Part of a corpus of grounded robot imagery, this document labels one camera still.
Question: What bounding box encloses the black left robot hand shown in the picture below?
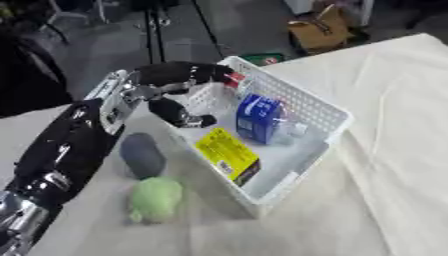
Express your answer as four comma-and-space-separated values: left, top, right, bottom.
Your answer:
127, 61, 237, 129

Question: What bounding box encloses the small red and white object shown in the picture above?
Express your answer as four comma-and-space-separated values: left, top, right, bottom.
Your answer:
222, 71, 249, 89

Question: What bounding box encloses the yellow flat box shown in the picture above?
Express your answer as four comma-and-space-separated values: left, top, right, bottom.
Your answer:
192, 127, 263, 188

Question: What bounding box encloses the black tripod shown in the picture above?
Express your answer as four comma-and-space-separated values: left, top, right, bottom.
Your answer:
138, 0, 226, 65

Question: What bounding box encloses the grey oval soft object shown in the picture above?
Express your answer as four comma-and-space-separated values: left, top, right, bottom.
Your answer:
119, 132, 168, 180

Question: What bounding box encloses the green and red object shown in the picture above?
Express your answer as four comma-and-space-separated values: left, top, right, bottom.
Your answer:
239, 52, 287, 66

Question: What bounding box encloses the blue wrapped package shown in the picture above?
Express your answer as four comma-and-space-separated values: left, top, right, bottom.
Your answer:
234, 93, 284, 146

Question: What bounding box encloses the chair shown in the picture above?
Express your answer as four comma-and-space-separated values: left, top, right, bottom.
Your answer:
40, 0, 111, 46

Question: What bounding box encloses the green soft toy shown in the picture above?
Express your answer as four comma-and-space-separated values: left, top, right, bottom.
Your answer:
127, 176, 186, 225

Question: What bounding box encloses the clear plastic bottle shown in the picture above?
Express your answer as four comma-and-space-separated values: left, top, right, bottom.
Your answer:
269, 103, 310, 146

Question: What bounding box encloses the white perforated plastic basket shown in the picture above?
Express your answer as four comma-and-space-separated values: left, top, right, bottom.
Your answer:
155, 55, 356, 219

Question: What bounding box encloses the brown bag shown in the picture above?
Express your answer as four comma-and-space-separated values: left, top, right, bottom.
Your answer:
285, 3, 371, 54

